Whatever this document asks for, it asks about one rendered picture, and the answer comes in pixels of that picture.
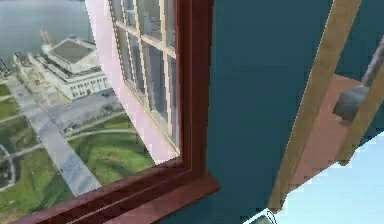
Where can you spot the red framed window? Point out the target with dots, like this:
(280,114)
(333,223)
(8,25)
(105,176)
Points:
(195,100)

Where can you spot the light wooden table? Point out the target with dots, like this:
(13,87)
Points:
(320,100)

